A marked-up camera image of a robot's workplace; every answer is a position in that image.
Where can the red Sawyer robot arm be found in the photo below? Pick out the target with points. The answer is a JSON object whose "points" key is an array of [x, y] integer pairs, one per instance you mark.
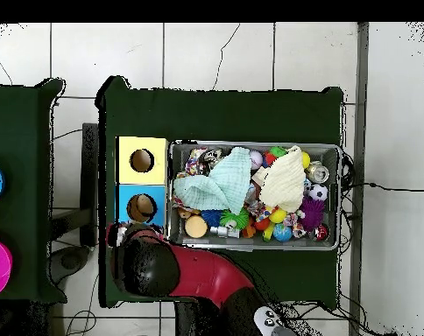
{"points": [[205, 276]]}

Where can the wooden box with three holes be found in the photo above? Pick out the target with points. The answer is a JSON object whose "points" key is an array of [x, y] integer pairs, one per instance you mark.
{"points": [[156, 175]]}

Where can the mint green waffle cloth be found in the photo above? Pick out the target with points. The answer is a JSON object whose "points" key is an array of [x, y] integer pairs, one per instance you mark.
{"points": [[226, 182]]}

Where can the orange round sponge disc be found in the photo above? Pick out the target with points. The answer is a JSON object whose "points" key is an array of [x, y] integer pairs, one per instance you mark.
{"points": [[196, 226]]}

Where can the white baseball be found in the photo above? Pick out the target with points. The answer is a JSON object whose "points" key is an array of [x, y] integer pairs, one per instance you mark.
{"points": [[256, 160]]}

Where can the dark green table cloth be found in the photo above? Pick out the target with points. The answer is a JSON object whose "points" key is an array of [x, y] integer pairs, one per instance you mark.
{"points": [[215, 115]]}

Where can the cream waffle cloth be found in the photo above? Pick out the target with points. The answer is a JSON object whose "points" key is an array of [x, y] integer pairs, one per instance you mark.
{"points": [[284, 182]]}

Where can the green and orange spiky ball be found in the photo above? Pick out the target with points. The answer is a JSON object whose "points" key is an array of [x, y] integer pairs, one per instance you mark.
{"points": [[277, 151]]}

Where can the blue globe ball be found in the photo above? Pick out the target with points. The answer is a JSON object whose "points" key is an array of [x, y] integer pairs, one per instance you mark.
{"points": [[282, 232]]}

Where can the yellow foam ball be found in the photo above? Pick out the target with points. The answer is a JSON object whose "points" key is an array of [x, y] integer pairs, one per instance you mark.
{"points": [[306, 160]]}

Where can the purple spiky ball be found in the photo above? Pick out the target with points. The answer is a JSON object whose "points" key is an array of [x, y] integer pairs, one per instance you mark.
{"points": [[312, 213]]}

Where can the crushed silver drink can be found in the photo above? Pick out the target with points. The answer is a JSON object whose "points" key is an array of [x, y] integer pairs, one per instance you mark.
{"points": [[317, 172]]}

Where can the small soccer ball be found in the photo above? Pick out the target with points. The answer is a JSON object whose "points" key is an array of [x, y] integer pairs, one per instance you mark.
{"points": [[318, 192]]}

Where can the dark green side table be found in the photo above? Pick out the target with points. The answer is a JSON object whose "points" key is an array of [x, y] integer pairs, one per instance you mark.
{"points": [[22, 175]]}

